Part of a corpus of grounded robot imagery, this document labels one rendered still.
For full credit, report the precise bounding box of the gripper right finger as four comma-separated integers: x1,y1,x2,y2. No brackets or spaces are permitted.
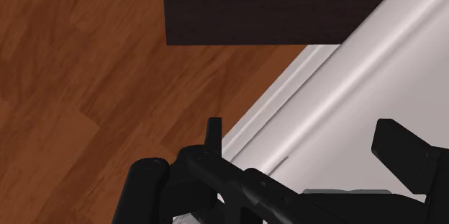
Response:
371,118,449,224

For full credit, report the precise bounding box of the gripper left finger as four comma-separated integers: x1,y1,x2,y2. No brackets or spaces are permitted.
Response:
111,117,346,224

